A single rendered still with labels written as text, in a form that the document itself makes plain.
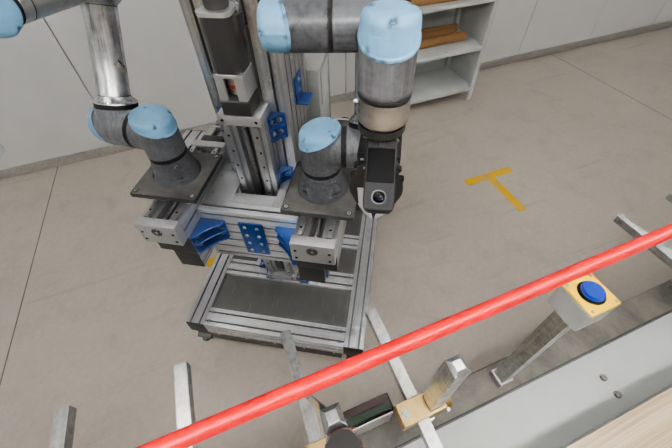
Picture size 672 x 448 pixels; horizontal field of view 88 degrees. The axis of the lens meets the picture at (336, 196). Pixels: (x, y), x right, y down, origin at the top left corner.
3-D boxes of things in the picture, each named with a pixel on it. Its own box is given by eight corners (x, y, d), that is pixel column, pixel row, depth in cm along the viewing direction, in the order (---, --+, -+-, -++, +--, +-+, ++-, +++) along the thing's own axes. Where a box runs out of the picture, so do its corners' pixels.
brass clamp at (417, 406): (391, 407, 87) (393, 402, 84) (438, 385, 90) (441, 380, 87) (403, 434, 83) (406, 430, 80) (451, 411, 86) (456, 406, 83)
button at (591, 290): (572, 288, 65) (577, 284, 63) (589, 281, 66) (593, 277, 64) (590, 307, 62) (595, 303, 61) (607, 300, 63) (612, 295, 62)
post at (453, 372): (411, 414, 100) (445, 359, 65) (421, 409, 101) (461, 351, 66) (417, 428, 98) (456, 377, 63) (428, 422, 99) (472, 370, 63)
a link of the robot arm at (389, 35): (420, -6, 43) (430, 20, 37) (409, 76, 51) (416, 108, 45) (357, -5, 43) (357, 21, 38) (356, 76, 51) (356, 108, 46)
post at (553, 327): (488, 372, 102) (555, 303, 69) (502, 366, 103) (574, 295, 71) (498, 388, 99) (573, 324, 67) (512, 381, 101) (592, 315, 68)
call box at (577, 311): (544, 302, 70) (561, 283, 65) (571, 290, 72) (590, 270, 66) (571, 334, 66) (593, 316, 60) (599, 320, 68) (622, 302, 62)
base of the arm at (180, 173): (167, 155, 121) (156, 132, 114) (208, 159, 120) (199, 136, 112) (145, 186, 111) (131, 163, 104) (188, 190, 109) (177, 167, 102)
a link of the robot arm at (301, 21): (294, -67, 80) (247, -11, 45) (341, -68, 80) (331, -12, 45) (299, -10, 88) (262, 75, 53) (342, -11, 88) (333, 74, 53)
